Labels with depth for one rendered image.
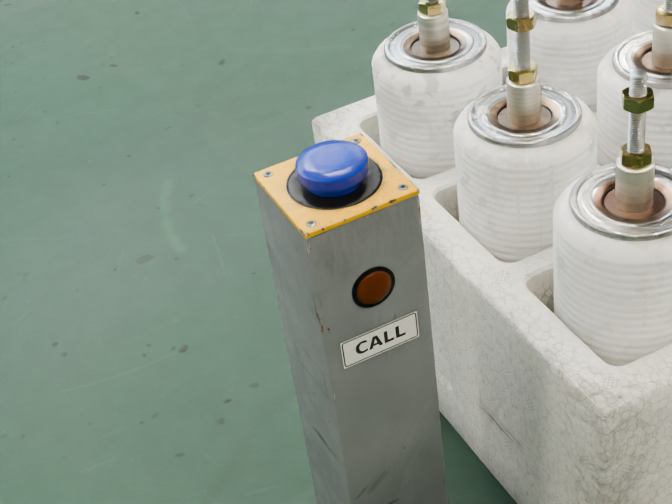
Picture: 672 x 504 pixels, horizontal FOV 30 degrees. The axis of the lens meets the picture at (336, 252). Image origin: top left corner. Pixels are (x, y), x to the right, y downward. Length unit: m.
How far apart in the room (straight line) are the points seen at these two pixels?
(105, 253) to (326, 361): 0.53
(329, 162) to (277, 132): 0.65
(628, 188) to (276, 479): 0.37
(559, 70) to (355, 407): 0.34
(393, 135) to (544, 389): 0.25
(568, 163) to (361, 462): 0.23
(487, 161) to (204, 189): 0.50
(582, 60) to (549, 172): 0.16
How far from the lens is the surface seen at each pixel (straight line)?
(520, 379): 0.82
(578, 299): 0.77
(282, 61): 1.46
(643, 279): 0.75
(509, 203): 0.83
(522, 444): 0.86
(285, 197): 0.69
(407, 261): 0.70
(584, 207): 0.76
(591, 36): 0.96
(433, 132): 0.92
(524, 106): 0.83
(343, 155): 0.69
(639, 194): 0.76
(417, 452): 0.81
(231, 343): 1.08
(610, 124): 0.91
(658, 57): 0.90
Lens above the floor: 0.71
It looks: 38 degrees down
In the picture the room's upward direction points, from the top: 9 degrees counter-clockwise
